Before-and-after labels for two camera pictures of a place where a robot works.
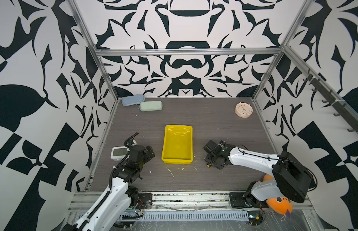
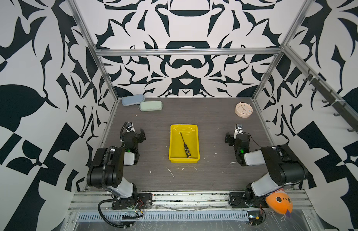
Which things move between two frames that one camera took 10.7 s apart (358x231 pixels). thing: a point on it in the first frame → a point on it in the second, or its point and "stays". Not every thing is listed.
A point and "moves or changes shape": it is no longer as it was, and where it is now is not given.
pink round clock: [243, 109] stays
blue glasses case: [128, 100] stays
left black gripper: [148, 156] → [140, 136]
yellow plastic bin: [177, 145] moves or changes shape
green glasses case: [150, 106] stays
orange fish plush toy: [282, 205] stays
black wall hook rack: [331, 97] stays
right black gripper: [206, 157] → [231, 138]
